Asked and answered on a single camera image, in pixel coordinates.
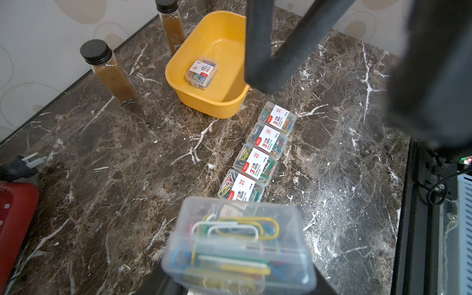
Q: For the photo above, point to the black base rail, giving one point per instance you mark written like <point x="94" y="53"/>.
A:
<point x="434" y="244"/>

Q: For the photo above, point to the paper clip box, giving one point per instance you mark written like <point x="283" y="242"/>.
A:
<point x="255" y="164"/>
<point x="201" y="73"/>
<point x="268" y="140"/>
<point x="226" y="247"/>
<point x="278" y="118"/>
<point x="237" y="186"/>

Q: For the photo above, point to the right cinnamon spice bottle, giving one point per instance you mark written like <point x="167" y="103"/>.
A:
<point x="172" y="24"/>

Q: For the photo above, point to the left cinnamon spice bottle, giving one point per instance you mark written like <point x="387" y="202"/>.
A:
<point x="102" y="60"/>

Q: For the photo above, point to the yellow plastic storage tray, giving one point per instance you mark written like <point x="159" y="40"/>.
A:
<point x="220" y="38"/>

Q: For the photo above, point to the red polka dot toaster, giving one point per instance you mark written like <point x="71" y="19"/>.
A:
<point x="18" y="205"/>

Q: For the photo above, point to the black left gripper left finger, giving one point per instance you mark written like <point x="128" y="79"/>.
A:
<point x="156" y="283"/>

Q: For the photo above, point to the cinnamon spice bottle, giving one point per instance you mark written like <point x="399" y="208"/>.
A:
<point x="172" y="24"/>
<point x="102" y="60"/>

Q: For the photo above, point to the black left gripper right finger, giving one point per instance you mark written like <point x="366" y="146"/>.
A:
<point x="323" y="287"/>

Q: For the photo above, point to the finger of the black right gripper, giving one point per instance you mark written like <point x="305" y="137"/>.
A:
<point x="268" y="72"/>

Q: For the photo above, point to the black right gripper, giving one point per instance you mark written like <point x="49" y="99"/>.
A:
<point x="430" y="90"/>

